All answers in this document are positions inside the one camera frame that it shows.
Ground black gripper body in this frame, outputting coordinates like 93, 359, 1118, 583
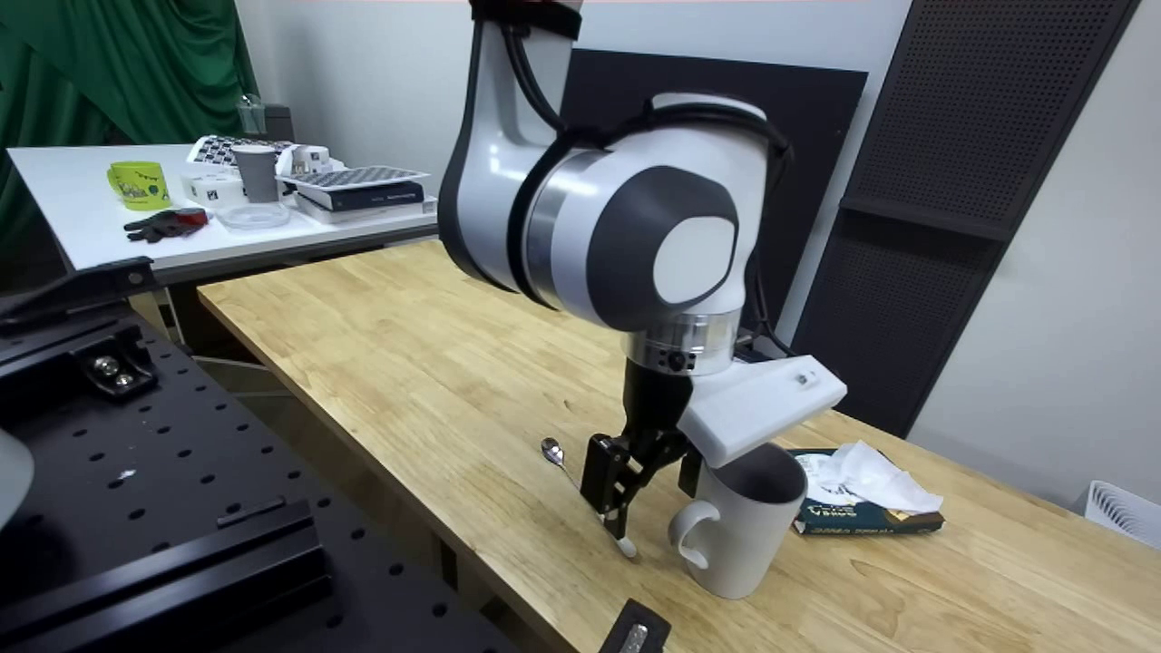
621, 359, 702, 451

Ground metal spoon with white handle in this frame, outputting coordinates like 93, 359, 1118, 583
538, 434, 644, 567

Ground white ceramic mug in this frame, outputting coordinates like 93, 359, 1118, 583
668, 440, 813, 602

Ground crumpled white tissue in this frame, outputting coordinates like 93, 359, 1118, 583
800, 440, 947, 520

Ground black computer monitor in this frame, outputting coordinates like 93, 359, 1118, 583
559, 43, 894, 367

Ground black and white keyboard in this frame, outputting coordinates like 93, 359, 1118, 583
282, 162, 432, 217

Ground silver device on side table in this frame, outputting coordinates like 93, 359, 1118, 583
185, 128, 354, 185

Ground black perforated breadboard table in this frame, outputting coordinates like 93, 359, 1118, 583
0, 257, 538, 653

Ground white plastic bin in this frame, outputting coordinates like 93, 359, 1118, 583
1083, 479, 1161, 555

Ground clear round lid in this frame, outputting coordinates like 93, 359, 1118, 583
214, 200, 296, 235

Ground grey cup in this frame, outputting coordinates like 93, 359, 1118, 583
230, 139, 282, 208

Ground small white box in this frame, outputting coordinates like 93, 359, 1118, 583
183, 167, 246, 208

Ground clear bottle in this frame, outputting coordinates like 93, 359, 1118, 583
235, 86, 270, 139

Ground black and red tool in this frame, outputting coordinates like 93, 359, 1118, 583
121, 208, 211, 246

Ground yellow green pouch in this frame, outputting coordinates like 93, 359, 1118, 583
105, 155, 175, 217

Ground black metal bar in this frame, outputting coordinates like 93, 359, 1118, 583
0, 255, 160, 339

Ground grey round disc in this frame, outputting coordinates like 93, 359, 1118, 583
0, 429, 35, 535

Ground white side table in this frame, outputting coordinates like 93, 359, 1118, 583
5, 143, 451, 292

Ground green curtain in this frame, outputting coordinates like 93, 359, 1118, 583
0, 0, 266, 266

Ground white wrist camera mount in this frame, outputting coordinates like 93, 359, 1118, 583
676, 351, 853, 473

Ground small black metal bracket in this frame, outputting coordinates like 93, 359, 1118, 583
599, 594, 673, 653

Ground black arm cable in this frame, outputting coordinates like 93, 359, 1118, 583
467, 0, 791, 356

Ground black perforated wall panel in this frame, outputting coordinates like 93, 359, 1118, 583
779, 0, 1148, 444

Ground black aluminium rail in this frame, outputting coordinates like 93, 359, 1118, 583
0, 496, 334, 653

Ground black bracket with screws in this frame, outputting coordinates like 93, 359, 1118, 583
75, 342, 160, 402

